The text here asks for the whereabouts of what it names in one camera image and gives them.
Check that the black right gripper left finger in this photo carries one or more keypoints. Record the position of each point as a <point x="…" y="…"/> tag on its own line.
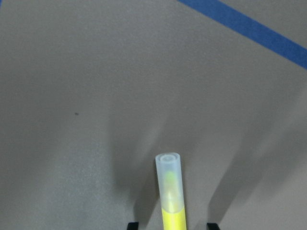
<point x="133" y="226"/>

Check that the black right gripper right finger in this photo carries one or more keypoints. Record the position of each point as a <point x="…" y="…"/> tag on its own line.
<point x="212" y="226"/>

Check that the yellow marker pen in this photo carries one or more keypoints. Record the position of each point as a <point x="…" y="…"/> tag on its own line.
<point x="170" y="183"/>

